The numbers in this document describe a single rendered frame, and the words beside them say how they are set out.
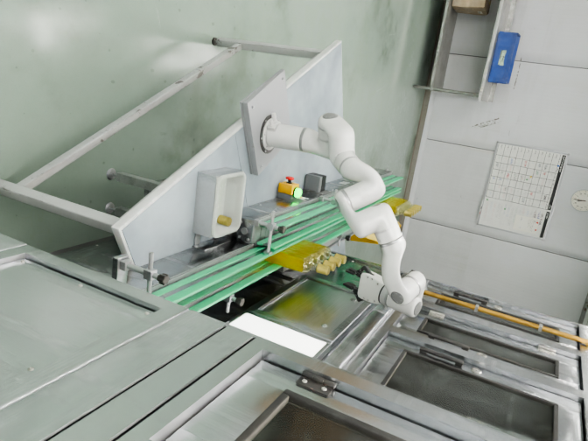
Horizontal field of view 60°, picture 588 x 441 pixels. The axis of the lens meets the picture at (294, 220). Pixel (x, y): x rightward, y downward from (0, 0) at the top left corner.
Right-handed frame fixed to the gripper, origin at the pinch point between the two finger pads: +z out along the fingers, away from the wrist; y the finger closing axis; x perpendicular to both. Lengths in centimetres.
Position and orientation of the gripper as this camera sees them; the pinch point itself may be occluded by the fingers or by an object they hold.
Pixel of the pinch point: (350, 277)
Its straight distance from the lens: 193.5
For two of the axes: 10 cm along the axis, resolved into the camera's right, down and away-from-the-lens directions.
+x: -6.7, 1.3, -7.3
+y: 1.3, -9.5, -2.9
